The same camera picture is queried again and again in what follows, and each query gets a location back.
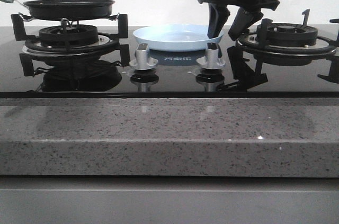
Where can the black glass gas cooktop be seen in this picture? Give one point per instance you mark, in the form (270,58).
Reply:
(177,74)

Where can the black left gas burner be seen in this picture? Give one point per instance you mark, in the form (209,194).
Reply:
(79,35)

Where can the silver left stove knob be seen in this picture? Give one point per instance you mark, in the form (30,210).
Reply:
(143,61)

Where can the grey cabinet front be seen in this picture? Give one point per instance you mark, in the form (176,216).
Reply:
(167,200)

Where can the black pan support grate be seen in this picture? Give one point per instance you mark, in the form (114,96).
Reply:
(251,51)
(68,56)

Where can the black frying pan green handle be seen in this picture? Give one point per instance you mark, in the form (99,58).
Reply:
(72,10)

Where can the black gas burner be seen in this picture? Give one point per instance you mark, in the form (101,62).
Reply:
(79,35)
(291,35)

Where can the silver stove knob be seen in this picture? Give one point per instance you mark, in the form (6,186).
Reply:
(211,58)
(143,61)

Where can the silver right stove knob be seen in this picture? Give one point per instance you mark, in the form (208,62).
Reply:
(211,58)

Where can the black right pan support grate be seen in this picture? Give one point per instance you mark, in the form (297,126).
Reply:
(251,51)

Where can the light blue plate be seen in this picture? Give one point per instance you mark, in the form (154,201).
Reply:
(176,37)

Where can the black right gas burner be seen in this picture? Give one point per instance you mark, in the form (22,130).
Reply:
(291,35)

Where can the black left pan support grate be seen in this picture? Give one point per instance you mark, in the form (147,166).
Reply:
(68,56)

